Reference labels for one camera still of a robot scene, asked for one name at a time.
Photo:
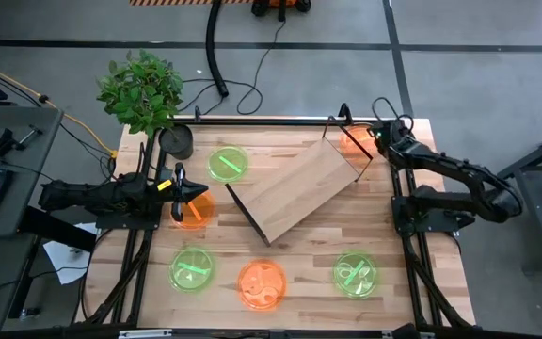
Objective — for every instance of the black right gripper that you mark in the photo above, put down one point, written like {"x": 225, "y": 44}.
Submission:
{"x": 393, "y": 141}

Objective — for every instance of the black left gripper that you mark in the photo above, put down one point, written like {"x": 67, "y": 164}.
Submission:
{"x": 178, "y": 188}

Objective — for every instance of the orange translucent plate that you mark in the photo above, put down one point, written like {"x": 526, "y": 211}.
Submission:
{"x": 352, "y": 141}
{"x": 261, "y": 285}
{"x": 202, "y": 214}

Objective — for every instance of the green translucent plate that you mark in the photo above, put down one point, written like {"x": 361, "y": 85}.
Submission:
{"x": 355, "y": 285}
{"x": 191, "y": 278}
{"x": 233, "y": 157}

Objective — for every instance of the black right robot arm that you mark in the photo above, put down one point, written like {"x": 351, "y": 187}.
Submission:
{"x": 464, "y": 170}

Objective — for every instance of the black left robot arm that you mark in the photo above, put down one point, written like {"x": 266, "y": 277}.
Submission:
{"x": 92, "y": 195}

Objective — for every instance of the black plant pot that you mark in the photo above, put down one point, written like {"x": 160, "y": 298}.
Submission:
{"x": 177, "y": 141}

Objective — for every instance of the green leafy plant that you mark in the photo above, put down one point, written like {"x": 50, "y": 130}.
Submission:
{"x": 141, "y": 92}

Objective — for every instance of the white paper sheet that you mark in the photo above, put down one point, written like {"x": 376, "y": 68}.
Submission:
{"x": 68, "y": 263}

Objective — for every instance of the black side stand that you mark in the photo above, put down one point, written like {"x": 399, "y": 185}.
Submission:
{"x": 541, "y": 188}

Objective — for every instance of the grey desk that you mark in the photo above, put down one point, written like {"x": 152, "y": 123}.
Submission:
{"x": 21, "y": 188}

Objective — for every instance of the orange wheeled machine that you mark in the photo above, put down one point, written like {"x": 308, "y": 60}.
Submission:
{"x": 280, "y": 4}

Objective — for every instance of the black yellow hazard strip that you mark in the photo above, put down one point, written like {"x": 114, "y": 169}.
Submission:
{"x": 181, "y": 2}

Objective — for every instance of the black clamp tool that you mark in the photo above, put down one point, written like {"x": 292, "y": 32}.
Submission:
{"x": 5, "y": 141}

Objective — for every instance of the black frame clamp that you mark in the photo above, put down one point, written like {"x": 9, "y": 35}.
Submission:
{"x": 345, "y": 112}
{"x": 198, "y": 113}

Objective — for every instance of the black aluminium table frame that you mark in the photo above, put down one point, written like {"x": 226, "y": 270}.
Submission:
{"x": 275, "y": 122}

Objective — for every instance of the silver metal bracket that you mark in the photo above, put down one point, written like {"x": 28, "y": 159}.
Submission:
{"x": 144, "y": 334}

